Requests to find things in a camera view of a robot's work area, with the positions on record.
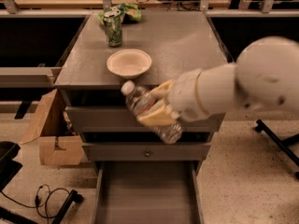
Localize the grey open bottom drawer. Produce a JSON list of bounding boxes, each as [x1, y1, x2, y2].
[[92, 161, 205, 224]]

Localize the black cable on floor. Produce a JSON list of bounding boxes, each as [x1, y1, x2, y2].
[[0, 184, 72, 219]]

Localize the brown cardboard box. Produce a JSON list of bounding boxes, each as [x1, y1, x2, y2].
[[21, 89, 84, 166]]

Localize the grey top drawer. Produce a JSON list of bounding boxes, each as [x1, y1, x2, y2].
[[65, 106, 224, 133]]

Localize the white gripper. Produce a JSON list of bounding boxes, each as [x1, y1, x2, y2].
[[137, 68, 209, 127]]

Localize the black chair base left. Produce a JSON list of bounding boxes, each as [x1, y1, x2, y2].
[[0, 141, 83, 224]]

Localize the green soda can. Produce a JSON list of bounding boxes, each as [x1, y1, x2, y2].
[[103, 8, 122, 47]]

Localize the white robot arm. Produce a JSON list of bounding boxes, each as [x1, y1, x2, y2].
[[137, 36, 299, 127]]

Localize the grey middle drawer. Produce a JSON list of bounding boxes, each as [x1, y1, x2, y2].
[[82, 142, 210, 161]]

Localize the clear plastic water bottle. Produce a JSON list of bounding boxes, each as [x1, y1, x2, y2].
[[121, 80, 182, 144]]

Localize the grey drawer cabinet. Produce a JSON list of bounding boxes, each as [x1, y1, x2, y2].
[[55, 9, 227, 163]]

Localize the black stand leg right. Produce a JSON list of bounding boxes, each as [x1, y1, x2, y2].
[[254, 119, 299, 166]]

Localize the green chip bag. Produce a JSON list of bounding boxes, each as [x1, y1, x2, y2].
[[107, 3, 142, 23]]

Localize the white paper bowl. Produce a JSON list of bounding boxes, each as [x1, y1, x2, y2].
[[107, 49, 152, 79]]

